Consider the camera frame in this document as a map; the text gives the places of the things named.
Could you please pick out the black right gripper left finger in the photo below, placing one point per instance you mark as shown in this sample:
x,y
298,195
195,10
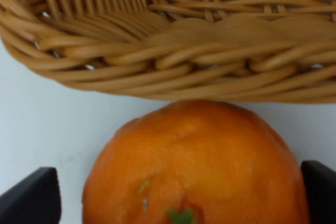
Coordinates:
x,y
35,199

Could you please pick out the light orange wicker basket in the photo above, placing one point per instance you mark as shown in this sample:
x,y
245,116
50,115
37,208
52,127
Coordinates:
x,y
235,50

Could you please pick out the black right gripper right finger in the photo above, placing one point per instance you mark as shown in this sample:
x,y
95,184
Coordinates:
x,y
320,186

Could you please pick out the orange mandarin fruit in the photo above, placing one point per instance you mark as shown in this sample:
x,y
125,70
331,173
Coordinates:
x,y
196,162

